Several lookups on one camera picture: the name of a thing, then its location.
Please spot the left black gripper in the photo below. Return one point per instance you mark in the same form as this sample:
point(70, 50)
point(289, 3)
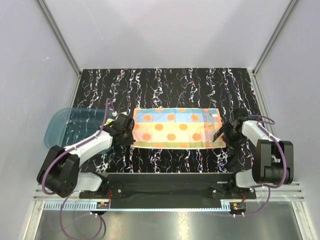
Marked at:
point(128, 142)

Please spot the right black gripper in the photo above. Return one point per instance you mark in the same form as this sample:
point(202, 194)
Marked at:
point(227, 127)

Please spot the orange blue dotted towel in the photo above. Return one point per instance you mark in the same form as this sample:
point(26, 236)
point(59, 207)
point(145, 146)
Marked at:
point(177, 128)

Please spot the blue transparent plastic bin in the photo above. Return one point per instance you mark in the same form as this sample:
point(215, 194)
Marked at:
point(71, 125)

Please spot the yellow white patterned towel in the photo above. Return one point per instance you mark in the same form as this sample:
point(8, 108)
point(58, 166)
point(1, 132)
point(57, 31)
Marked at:
point(108, 121)

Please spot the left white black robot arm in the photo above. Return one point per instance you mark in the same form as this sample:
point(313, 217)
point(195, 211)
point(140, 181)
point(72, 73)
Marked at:
point(60, 172)

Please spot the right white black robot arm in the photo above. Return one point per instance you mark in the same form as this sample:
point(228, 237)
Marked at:
point(273, 160)

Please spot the black marble pattern mat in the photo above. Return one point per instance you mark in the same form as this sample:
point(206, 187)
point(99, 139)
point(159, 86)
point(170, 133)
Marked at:
point(224, 89)

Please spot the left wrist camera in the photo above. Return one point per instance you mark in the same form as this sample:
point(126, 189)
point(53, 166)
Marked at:
point(124, 122)

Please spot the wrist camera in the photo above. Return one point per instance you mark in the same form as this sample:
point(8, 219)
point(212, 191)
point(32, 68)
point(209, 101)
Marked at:
point(124, 122)
point(240, 113)

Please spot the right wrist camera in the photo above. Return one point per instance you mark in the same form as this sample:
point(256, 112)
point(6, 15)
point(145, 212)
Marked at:
point(240, 113)

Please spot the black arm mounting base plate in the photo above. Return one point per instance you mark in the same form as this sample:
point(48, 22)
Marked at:
point(212, 185)

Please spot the grey slotted cable duct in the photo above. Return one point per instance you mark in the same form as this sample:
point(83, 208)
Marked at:
point(116, 206)

